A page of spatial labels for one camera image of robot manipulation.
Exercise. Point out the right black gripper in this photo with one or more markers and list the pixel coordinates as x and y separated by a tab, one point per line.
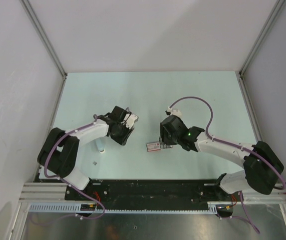
163	139

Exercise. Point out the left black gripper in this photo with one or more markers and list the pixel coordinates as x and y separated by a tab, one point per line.
122	140

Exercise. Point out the red staple box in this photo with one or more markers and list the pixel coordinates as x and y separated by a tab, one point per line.
157	146

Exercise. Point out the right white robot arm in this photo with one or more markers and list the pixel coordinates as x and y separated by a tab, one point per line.
261	168

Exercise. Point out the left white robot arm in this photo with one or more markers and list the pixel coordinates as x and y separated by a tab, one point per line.
59	153

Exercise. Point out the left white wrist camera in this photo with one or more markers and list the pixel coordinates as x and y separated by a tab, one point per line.
130	119

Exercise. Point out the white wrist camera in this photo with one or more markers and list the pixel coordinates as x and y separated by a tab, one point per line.
173	112
130	119

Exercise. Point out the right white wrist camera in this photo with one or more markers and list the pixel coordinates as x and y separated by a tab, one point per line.
173	112

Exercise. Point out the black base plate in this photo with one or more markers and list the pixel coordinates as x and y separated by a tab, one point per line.
199	189

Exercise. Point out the aluminium front rail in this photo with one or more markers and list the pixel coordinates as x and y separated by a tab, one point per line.
59	197

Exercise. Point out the left aluminium corner post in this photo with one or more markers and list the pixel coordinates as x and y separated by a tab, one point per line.
28	8

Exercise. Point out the aluminium corner post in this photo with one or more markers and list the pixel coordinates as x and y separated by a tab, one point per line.
28	8
266	29

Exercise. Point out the right aluminium corner post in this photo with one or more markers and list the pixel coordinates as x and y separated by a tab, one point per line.
266	29

